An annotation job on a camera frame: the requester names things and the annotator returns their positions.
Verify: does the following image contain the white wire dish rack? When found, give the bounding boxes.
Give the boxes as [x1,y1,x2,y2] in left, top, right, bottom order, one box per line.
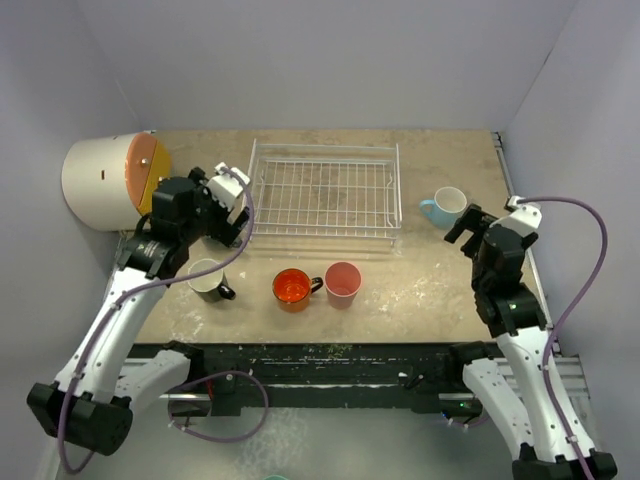
[249,141,403,243]

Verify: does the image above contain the black faceted mug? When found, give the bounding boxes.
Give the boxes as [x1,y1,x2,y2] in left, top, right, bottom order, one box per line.
[188,258,236,302]

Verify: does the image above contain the purple cable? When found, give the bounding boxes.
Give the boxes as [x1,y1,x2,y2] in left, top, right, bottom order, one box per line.
[447,196,610,480]
[56,167,271,475]

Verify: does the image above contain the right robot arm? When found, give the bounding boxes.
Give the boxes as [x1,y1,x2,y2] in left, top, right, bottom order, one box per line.
[444,196,618,479]

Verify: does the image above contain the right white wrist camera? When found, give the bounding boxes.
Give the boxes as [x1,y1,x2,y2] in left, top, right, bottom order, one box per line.
[500,195,542,237]

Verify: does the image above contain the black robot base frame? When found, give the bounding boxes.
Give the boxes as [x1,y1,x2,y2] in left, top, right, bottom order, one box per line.
[162,343,480,416]

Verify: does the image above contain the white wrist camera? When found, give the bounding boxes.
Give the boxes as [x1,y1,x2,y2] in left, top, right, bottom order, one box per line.
[206,162,251,212]
[500,195,542,237]

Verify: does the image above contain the pink tumbler cup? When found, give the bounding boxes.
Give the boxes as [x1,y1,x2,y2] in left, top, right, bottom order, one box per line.
[324,261,362,310]

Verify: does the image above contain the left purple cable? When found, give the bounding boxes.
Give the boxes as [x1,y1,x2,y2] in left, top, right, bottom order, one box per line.
[56,167,271,475]

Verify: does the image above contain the aluminium frame rails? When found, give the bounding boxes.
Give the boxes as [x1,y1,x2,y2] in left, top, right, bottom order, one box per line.
[37,130,614,480]

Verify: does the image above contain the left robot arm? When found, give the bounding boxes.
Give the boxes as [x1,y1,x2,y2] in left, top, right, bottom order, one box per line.
[27,163,255,474]

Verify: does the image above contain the round cream drawer cabinet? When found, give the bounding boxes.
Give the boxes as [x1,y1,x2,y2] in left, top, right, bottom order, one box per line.
[61,131,172,232]

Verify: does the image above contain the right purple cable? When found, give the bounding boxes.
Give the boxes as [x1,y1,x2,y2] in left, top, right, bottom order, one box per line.
[447,196,610,480]

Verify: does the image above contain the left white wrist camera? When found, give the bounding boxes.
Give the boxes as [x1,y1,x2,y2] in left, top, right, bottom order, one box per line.
[206,162,251,212]

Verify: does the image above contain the orange cup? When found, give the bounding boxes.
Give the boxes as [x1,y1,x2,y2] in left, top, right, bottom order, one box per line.
[272,268,324,313]

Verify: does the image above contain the light blue mug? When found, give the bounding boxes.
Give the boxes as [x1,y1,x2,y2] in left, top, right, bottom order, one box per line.
[419,186,467,230]

